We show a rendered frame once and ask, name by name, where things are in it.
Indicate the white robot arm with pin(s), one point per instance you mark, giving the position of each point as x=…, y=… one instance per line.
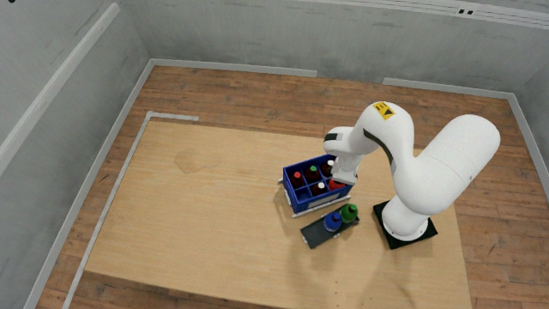
x=427, y=184

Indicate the blue bottle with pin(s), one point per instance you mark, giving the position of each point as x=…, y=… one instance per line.
x=332, y=222

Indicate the dark brown bottle with white cap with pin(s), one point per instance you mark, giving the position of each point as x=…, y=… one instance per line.
x=318, y=189
x=324, y=168

